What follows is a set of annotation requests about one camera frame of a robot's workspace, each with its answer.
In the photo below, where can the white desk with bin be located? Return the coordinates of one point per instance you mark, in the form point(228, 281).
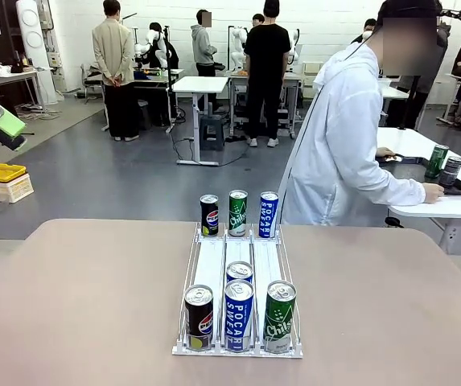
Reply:
point(391, 92)

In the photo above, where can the black Pepsi can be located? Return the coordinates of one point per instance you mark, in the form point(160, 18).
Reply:
point(209, 219)
point(199, 321)
point(450, 173)

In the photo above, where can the person's right hand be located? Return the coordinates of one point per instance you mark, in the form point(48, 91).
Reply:
point(433, 193)

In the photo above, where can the white drawer cart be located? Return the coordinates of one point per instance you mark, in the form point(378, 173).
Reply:
point(312, 68)

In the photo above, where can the white desk with clutter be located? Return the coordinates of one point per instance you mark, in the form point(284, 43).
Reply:
point(13, 75)

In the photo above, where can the blue Pocari Sweat can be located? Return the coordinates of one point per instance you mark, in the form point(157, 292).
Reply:
point(268, 217)
point(239, 270)
point(238, 321)

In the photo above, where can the white height adjustable desk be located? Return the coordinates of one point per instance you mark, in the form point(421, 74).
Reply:
point(202, 82)

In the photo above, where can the black plastic serving tray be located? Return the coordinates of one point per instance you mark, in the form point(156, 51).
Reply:
point(411, 171)

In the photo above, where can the person in white hoodie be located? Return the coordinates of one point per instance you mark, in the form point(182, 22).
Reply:
point(334, 140)

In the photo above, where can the grey step stool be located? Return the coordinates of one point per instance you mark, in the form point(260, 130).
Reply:
point(212, 128)

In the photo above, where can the green Chilsung cider can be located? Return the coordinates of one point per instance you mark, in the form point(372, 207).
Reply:
point(436, 161)
point(238, 217)
point(278, 321)

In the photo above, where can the person's right forearm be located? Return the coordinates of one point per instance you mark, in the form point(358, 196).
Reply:
point(399, 187)

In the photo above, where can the person in black T-shirt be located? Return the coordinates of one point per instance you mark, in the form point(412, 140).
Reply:
point(266, 52)

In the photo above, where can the man in beige jacket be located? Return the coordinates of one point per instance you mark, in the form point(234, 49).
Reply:
point(113, 52)

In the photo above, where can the person in grey coat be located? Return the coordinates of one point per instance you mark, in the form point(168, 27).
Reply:
point(427, 86)

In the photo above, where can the tall white air conditioner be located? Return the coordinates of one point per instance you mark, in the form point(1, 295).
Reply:
point(33, 40)

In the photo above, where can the person's left hand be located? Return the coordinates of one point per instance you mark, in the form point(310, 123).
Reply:
point(384, 152)

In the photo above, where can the white plastic crate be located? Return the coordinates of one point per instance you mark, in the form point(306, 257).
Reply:
point(9, 191)

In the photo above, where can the person in grey hoodie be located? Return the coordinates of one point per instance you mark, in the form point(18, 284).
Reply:
point(202, 44)

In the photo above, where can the white sloped can rack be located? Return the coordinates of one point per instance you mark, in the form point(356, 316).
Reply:
point(210, 261)

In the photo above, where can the black table foot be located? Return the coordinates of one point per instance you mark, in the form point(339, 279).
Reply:
point(393, 222)

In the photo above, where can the white humanoid robot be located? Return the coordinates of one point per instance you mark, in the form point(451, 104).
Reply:
point(151, 38)
point(294, 40)
point(238, 44)

